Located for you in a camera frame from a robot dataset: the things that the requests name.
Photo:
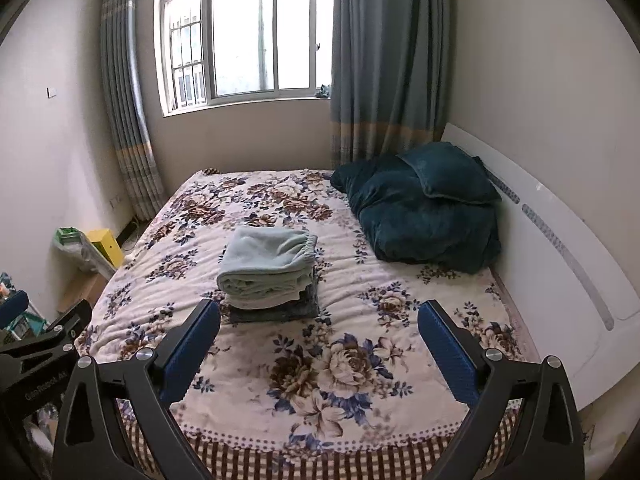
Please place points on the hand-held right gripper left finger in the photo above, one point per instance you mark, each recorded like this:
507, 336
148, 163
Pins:
192, 350

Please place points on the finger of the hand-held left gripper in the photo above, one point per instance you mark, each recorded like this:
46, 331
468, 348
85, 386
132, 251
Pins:
12, 308
65, 327

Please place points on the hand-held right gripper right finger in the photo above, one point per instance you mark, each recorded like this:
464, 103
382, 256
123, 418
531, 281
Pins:
450, 355

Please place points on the light green fleece pants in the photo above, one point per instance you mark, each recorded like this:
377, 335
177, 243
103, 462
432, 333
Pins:
265, 255

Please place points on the cream folded pants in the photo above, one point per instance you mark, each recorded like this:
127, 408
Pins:
255, 303

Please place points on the dark grey folded pants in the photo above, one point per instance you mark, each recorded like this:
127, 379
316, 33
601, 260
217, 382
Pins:
280, 313

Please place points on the cluttered storage shelf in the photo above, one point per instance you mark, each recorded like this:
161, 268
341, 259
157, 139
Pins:
27, 327

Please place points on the wooden bedside cabinet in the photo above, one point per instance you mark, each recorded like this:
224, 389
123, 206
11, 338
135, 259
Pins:
82, 292

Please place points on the clear plastic bag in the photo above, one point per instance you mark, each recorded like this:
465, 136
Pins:
85, 257

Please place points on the yellow box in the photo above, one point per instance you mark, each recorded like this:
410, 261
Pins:
107, 247

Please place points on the green box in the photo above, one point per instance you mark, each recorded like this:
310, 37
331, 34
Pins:
68, 236

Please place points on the floral printed blanket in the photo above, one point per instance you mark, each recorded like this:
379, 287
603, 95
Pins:
350, 360

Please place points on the teal velvet duvet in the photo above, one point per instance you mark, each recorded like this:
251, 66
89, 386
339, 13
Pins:
425, 230

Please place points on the white headboard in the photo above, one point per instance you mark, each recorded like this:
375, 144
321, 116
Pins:
575, 285

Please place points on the teal velvet pillow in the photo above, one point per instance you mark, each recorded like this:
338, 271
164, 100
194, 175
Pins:
450, 170

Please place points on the blue striped curtain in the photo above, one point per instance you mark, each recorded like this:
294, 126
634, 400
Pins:
385, 60
125, 110

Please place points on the small teal windowsill item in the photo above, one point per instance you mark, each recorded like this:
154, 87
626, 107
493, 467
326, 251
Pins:
324, 92

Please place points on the white framed window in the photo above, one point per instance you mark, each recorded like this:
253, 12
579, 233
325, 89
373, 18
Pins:
240, 35

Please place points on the wall socket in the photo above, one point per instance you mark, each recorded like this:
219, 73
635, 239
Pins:
116, 201

